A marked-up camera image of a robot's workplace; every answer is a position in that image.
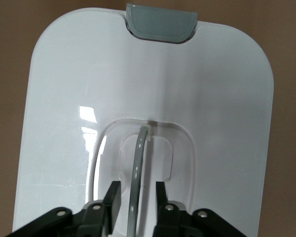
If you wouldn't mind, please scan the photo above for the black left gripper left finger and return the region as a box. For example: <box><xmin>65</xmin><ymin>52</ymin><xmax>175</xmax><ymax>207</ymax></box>
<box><xmin>4</xmin><ymin>181</ymin><xmax>121</xmax><ymax>237</ymax></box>

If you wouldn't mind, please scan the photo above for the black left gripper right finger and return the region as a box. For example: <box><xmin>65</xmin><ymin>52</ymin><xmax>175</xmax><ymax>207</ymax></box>
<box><xmin>154</xmin><ymin>182</ymin><xmax>245</xmax><ymax>237</ymax></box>

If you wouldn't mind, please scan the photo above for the grey lid carry handle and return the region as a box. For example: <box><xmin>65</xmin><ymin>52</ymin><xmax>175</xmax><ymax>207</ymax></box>
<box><xmin>128</xmin><ymin>125</ymin><xmax>155</xmax><ymax>237</ymax></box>

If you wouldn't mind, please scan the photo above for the white plastic box lid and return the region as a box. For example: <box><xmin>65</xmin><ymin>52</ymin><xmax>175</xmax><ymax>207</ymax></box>
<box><xmin>11</xmin><ymin>7</ymin><xmax>275</xmax><ymax>237</ymax></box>

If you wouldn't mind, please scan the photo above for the grey lid latch clip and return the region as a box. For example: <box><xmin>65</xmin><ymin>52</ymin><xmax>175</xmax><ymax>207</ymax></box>
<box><xmin>126</xmin><ymin>2</ymin><xmax>198</xmax><ymax>44</ymax></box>

